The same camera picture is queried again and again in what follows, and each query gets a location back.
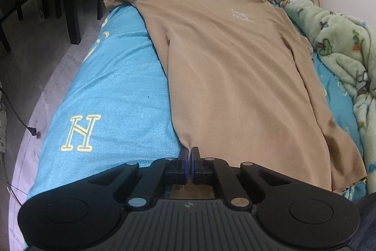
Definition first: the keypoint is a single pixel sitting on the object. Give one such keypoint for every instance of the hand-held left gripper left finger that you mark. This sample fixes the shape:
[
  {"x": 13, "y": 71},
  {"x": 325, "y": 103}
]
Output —
[{"x": 184, "y": 167}]

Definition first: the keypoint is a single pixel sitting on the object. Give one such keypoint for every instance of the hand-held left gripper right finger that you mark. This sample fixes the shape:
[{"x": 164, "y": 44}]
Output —
[{"x": 194, "y": 167}]

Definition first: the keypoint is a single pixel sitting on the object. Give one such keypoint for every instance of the tan t-shirt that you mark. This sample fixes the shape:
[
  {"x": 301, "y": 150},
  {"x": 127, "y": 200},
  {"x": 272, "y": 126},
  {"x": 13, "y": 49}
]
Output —
[{"x": 229, "y": 62}]

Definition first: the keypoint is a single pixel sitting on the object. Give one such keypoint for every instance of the blue printed bed sheet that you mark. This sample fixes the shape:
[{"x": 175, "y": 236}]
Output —
[{"x": 117, "y": 77}]

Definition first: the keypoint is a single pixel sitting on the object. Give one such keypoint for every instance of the person's dark trousers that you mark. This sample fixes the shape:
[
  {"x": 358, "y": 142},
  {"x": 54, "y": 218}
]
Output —
[{"x": 365, "y": 224}]

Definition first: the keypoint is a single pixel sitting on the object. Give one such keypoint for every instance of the green printed fleece blanket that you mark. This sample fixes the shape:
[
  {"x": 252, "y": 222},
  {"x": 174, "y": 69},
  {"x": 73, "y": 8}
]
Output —
[{"x": 337, "y": 42}]

